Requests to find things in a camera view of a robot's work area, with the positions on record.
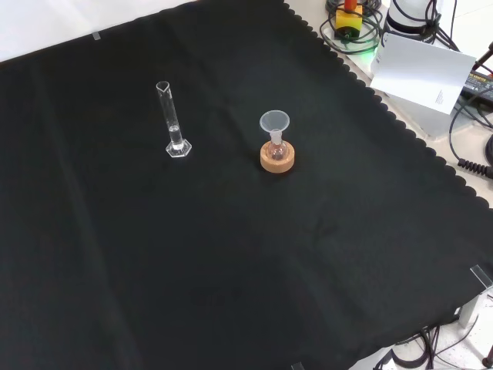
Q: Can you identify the cork ring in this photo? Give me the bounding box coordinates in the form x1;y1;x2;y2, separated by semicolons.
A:
260;140;297;175

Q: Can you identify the black coiled cable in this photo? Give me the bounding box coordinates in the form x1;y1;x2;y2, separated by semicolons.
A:
448;98;493;177

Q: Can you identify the small round-bottom flask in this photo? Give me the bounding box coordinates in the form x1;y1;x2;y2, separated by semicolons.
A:
268;131;289;161

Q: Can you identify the clear graduated cylinder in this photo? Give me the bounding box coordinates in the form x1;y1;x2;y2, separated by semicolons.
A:
155;80;193;160

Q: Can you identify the pale board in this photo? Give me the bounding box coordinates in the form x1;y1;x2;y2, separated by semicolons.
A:
369;32;478;116

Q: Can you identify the yellow stop button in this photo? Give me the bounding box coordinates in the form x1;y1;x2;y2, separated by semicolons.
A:
334;0;364;42

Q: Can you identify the black power adapter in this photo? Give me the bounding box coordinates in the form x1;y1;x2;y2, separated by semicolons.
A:
460;71;493;102

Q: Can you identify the clear plastic funnel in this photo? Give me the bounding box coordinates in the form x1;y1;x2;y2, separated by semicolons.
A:
259;110;291;142

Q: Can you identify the black table cloth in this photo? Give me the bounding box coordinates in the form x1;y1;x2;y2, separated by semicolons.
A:
0;0;493;370

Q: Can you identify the black cable bundle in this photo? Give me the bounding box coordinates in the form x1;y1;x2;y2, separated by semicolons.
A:
372;325;493;370

